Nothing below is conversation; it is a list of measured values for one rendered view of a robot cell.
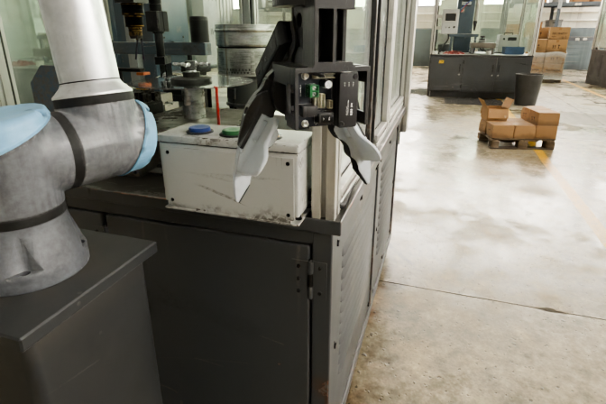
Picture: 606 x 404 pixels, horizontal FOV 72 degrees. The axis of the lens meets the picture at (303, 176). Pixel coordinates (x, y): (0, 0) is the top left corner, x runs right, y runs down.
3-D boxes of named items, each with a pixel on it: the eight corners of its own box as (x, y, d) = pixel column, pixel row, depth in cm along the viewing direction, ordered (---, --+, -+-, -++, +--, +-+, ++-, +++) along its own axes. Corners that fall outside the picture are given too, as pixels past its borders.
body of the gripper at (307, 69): (291, 139, 36) (290, -16, 32) (263, 120, 43) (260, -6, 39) (370, 132, 38) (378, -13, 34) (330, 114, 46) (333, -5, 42)
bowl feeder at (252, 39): (294, 103, 204) (293, 24, 193) (270, 114, 177) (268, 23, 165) (237, 100, 213) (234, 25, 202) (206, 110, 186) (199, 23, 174)
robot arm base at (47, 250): (25, 306, 53) (7, 235, 50) (-58, 285, 57) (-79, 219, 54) (111, 250, 66) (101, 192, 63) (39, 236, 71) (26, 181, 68)
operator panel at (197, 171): (316, 204, 84) (316, 132, 79) (298, 227, 74) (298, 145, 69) (194, 188, 92) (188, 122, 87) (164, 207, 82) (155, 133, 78)
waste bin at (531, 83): (536, 103, 666) (541, 73, 651) (541, 107, 631) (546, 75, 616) (509, 102, 678) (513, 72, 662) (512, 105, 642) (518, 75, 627)
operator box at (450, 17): (454, 54, 709) (459, 9, 686) (454, 54, 696) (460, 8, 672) (433, 53, 719) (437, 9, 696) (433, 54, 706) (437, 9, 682)
